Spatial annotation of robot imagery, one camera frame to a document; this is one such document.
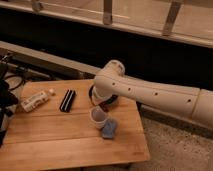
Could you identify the black equipment with cables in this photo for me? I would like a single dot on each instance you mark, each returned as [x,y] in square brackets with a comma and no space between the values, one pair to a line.
[7,98]

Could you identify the wooden table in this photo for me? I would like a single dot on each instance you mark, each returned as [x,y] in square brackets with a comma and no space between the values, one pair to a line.
[50,139]

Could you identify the white plastic bottle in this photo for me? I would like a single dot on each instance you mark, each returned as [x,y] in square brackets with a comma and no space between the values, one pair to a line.
[36,100]

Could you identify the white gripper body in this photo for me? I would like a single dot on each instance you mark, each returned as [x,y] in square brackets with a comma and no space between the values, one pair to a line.
[97,98]

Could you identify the blue crumpled cloth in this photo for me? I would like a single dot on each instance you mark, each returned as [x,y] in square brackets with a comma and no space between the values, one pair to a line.
[108,131]

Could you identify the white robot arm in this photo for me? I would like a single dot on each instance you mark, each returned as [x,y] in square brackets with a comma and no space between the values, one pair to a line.
[191,103]

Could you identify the black striped block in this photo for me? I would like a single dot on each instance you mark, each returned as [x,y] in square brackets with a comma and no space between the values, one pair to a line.
[67,101]

